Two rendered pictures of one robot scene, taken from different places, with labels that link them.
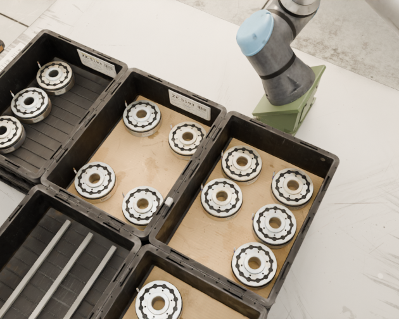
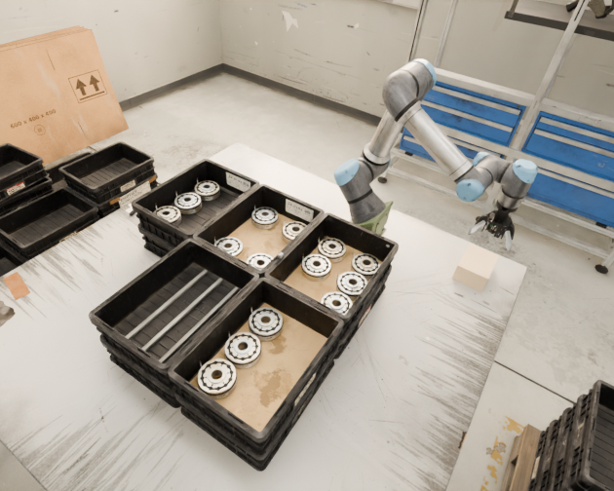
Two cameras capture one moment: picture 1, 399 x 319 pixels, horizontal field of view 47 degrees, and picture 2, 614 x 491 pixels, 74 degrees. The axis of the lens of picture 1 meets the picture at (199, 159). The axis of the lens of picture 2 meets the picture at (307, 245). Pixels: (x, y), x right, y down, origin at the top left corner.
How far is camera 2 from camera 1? 0.52 m
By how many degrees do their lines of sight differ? 18
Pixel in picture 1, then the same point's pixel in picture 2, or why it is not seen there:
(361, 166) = (416, 272)
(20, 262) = (167, 291)
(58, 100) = (207, 204)
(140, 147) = (261, 235)
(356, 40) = not seen: hidden behind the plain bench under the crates
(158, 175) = (272, 251)
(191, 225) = (293, 282)
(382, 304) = (429, 357)
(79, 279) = (209, 305)
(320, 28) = not seen: hidden behind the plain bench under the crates
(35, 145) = (187, 226)
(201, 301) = (295, 326)
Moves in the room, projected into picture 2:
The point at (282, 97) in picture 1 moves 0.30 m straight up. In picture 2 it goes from (362, 215) to (376, 150)
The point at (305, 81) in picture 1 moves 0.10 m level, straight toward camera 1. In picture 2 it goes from (378, 207) to (372, 221)
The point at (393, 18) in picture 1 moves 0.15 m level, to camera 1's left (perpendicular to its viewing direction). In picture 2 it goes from (430, 145) to (383, 142)
